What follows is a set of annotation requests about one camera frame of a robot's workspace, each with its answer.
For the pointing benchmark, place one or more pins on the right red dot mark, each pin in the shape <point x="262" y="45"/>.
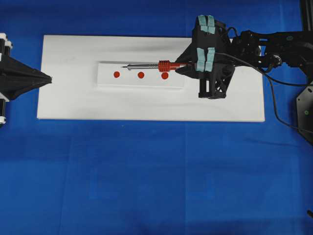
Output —
<point x="164" y="75"/>

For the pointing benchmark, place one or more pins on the blue table cloth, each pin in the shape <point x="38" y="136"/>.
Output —
<point x="76" y="177"/>

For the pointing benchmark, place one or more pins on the middle red dot mark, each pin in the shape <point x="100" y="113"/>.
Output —
<point x="141" y="75"/>

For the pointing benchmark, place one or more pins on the red handled soldering iron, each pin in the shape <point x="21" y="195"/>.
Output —
<point x="162" y="66"/>

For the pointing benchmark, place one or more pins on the black aluminium frame rail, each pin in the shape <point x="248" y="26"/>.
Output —
<point x="306" y="7"/>

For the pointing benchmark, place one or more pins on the large white foam board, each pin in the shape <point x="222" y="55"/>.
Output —
<point x="72" y="62"/>

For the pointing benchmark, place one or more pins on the left gripper white rollers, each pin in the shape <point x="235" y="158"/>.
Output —
<point x="10" y="89"/>

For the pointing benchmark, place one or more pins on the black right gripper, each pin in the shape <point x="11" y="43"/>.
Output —
<point x="208" y="51"/>

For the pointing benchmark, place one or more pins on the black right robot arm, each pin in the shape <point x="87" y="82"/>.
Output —
<point x="268" y="51"/>

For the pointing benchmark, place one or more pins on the red dot mark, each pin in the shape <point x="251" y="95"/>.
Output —
<point x="141" y="75"/>
<point x="164" y="75"/>
<point x="116" y="74"/>

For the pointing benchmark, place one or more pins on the left red dot mark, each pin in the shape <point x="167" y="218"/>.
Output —
<point x="116" y="74"/>

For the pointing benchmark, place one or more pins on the small white raised plate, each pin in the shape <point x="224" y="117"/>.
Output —
<point x="129" y="78"/>

